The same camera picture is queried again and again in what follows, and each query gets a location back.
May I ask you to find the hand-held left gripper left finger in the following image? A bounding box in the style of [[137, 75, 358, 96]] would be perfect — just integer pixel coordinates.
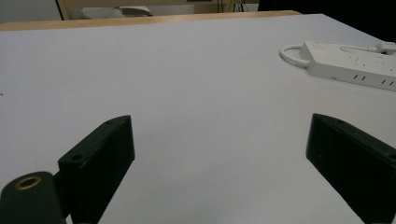
[[57, 114, 136, 224]]

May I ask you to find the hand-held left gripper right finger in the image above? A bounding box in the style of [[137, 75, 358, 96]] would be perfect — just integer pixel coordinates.
[[305, 113, 396, 224]]

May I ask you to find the white power strip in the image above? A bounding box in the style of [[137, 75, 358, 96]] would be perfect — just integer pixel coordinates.
[[299, 40, 396, 92]]

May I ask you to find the white plug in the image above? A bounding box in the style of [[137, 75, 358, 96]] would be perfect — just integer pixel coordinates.
[[374, 41, 396, 56]]

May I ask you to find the white chair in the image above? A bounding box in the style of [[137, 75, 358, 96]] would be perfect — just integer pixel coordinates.
[[81, 5, 153, 21]]

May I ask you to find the white power strip cable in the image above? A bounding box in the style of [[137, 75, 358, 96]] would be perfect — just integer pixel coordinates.
[[278, 44, 311, 69]]

